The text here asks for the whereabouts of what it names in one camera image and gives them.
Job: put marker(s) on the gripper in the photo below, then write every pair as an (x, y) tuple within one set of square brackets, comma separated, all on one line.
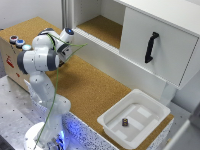
[(65, 54)]

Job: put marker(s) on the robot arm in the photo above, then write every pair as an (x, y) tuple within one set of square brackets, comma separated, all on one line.
[(37, 60)]

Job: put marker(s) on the green button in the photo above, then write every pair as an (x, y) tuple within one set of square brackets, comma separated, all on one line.
[(26, 47)]

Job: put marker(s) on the white cabinet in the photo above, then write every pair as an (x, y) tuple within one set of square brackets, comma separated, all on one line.
[(110, 63)]

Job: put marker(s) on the blue button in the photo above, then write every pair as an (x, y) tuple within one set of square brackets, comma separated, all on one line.
[(20, 42)]

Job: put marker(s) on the red button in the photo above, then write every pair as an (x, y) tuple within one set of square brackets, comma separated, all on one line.
[(14, 38)]

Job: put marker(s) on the white plastic box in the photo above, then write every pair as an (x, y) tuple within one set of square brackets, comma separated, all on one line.
[(113, 121)]

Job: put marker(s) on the purple block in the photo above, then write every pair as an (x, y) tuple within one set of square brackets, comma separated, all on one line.
[(125, 122)]

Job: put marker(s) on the white sliding door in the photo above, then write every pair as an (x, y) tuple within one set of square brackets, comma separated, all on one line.
[(173, 56)]

